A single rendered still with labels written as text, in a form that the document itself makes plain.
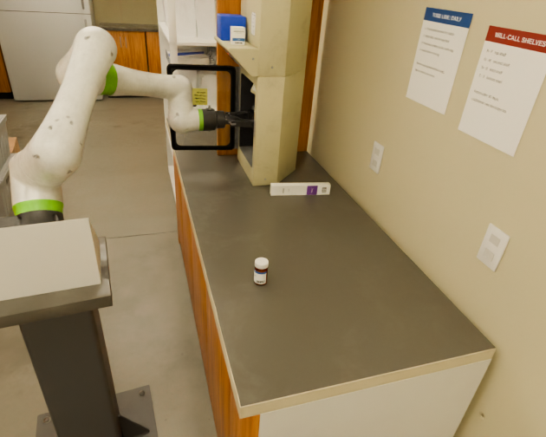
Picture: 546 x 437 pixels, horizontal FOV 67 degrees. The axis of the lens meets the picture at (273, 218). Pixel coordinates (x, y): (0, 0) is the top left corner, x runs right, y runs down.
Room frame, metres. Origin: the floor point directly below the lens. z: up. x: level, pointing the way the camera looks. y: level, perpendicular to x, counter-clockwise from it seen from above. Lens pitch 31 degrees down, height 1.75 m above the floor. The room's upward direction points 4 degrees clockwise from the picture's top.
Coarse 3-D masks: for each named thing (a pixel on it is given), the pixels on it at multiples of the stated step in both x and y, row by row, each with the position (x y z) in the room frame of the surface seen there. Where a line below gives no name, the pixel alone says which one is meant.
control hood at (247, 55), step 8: (216, 40) 1.85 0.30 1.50; (224, 48) 1.68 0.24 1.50; (232, 48) 1.61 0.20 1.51; (240, 48) 1.62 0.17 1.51; (248, 48) 1.64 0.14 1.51; (256, 48) 1.65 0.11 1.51; (232, 56) 1.69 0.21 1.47; (240, 56) 1.61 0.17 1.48; (248, 56) 1.62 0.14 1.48; (256, 56) 1.63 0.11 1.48; (240, 64) 1.63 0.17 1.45; (248, 64) 1.62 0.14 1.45; (256, 64) 1.63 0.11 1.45; (248, 72) 1.62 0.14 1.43; (256, 72) 1.63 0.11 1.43
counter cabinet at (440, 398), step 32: (192, 256) 1.60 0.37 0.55; (192, 288) 1.66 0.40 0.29; (224, 384) 0.85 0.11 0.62; (384, 384) 0.67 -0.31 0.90; (416, 384) 0.70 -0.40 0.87; (448, 384) 0.74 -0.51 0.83; (224, 416) 0.84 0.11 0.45; (256, 416) 0.56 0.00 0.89; (288, 416) 0.59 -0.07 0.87; (320, 416) 0.62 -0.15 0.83; (352, 416) 0.65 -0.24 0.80; (384, 416) 0.68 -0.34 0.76; (416, 416) 0.72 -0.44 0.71; (448, 416) 0.76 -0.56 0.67
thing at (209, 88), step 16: (192, 64) 1.88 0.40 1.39; (192, 80) 1.87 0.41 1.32; (208, 80) 1.89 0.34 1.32; (224, 80) 1.91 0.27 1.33; (192, 96) 1.87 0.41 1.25; (208, 96) 1.89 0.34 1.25; (224, 96) 1.91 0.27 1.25; (224, 112) 1.91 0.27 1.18; (224, 128) 1.91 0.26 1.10; (192, 144) 1.87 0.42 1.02; (208, 144) 1.89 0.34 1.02; (224, 144) 1.91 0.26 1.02
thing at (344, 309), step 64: (192, 192) 1.52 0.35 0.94; (256, 192) 1.57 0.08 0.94; (256, 256) 1.11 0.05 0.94; (320, 256) 1.14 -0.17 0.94; (384, 256) 1.17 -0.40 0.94; (256, 320) 0.82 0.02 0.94; (320, 320) 0.83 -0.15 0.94; (384, 320) 0.85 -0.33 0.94; (448, 320) 0.87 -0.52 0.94; (256, 384) 0.61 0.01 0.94; (320, 384) 0.63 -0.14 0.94
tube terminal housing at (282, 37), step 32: (256, 0) 1.70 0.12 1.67; (288, 0) 1.66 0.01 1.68; (256, 32) 1.68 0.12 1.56; (288, 32) 1.67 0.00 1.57; (288, 64) 1.68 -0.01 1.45; (256, 96) 1.65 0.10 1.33; (288, 96) 1.71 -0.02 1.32; (256, 128) 1.63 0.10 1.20; (288, 128) 1.73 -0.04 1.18; (256, 160) 1.63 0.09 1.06; (288, 160) 1.76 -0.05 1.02
